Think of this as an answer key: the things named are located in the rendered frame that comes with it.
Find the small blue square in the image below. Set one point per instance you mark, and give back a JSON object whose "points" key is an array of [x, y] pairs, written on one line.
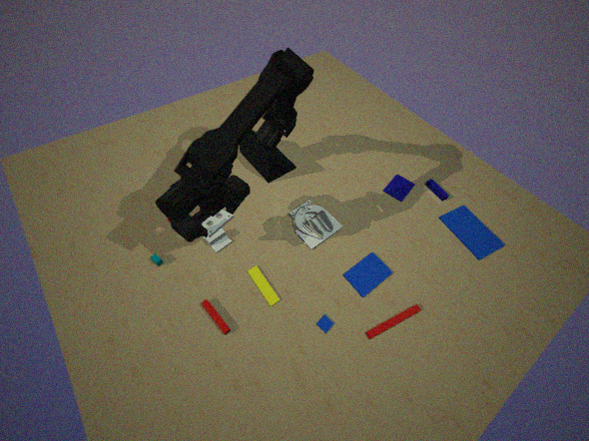
{"points": [[324, 323]]}

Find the blue flat rectangular plate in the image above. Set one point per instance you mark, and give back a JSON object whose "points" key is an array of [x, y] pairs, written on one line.
{"points": [[470, 230]]}

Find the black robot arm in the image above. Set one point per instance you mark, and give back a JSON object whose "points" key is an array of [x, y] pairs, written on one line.
{"points": [[272, 97]]}

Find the yellow flat bar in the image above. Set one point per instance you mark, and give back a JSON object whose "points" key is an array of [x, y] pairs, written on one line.
{"points": [[263, 285]]}

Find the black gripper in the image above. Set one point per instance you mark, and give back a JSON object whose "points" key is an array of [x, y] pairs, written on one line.
{"points": [[233, 192]]}

